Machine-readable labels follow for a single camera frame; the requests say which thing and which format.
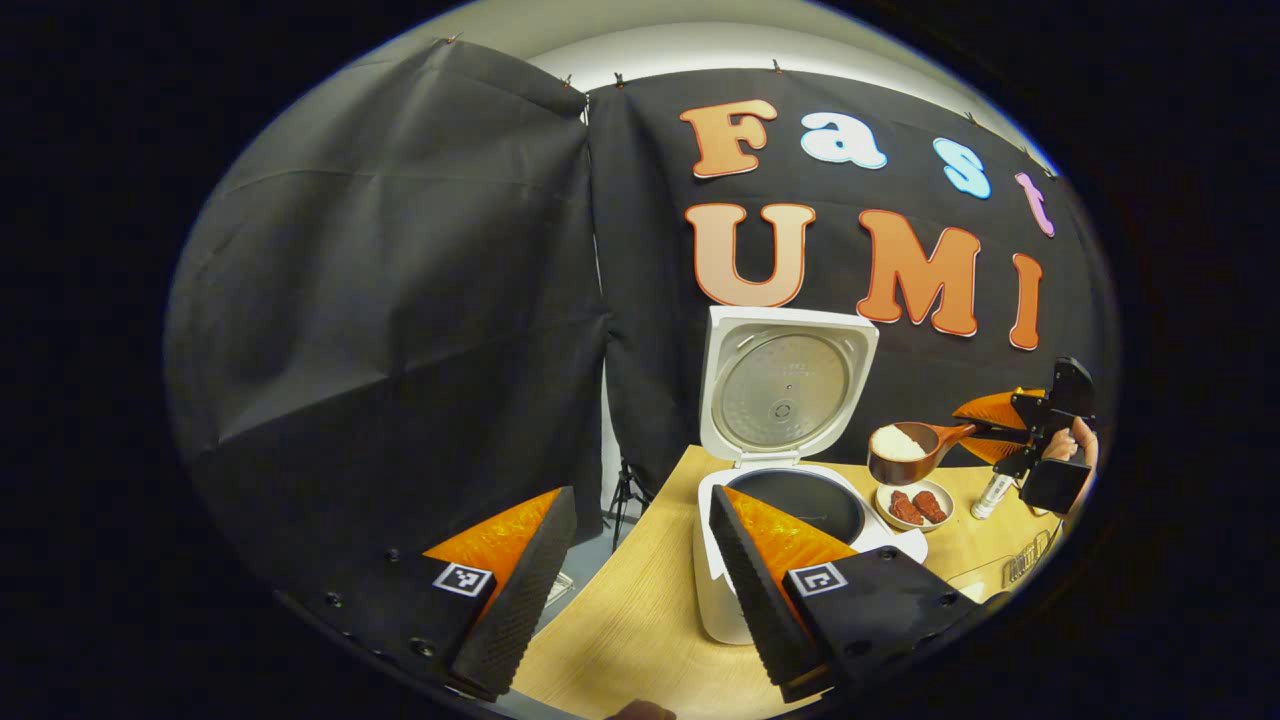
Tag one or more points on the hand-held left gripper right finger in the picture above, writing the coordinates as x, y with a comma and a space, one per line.
765, 600

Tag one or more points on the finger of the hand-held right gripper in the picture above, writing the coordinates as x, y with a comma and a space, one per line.
1000, 410
1008, 450

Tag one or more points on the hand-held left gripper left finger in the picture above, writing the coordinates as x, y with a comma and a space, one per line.
525, 600

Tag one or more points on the wooden spoon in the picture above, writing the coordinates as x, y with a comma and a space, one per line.
915, 468

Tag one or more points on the white rice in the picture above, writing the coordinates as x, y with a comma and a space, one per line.
897, 442

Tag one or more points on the white rice cooker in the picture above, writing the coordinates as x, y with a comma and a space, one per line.
785, 385

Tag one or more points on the clear rice container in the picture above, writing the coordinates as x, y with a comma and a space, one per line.
980, 580

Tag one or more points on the white drink bottle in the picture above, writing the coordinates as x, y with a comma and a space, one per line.
992, 495

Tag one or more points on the white plate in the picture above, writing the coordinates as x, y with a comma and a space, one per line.
940, 488

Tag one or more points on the red meat piece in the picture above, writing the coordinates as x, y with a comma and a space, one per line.
931, 506
904, 508

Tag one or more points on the black tripod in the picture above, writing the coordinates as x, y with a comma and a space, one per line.
625, 490

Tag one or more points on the black backdrop cloth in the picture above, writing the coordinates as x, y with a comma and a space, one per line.
400, 300

